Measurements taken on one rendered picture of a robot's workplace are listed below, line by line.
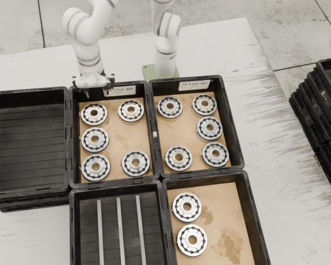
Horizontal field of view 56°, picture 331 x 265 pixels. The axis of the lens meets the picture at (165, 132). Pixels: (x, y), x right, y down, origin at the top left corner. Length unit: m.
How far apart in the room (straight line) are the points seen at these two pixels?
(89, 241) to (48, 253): 0.21
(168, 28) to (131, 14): 1.58
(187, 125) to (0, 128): 0.72
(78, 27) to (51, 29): 1.92
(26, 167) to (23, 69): 0.56
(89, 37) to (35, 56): 0.85
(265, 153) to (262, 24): 1.69
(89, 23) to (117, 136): 0.53
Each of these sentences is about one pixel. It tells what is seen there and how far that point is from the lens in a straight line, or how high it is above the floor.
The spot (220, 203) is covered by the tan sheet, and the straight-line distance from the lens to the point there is 1.17.
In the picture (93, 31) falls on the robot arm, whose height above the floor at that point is 1.33.
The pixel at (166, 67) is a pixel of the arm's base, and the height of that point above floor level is 0.84.
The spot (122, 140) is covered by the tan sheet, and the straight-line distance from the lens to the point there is 1.21.
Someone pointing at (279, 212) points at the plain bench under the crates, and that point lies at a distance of 1.37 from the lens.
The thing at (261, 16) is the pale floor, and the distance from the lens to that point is 2.99.
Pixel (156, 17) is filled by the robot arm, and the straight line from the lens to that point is 1.18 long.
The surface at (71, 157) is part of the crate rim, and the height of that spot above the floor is 0.93.
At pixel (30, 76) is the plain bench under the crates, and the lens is 1.60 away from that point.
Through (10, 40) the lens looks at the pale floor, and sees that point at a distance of 2.77.
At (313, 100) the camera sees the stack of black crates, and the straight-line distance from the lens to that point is 2.06.
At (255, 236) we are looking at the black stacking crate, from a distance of 1.11.
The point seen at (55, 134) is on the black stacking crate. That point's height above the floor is 0.83.
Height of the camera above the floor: 1.93
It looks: 64 degrees down
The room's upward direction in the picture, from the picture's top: 9 degrees clockwise
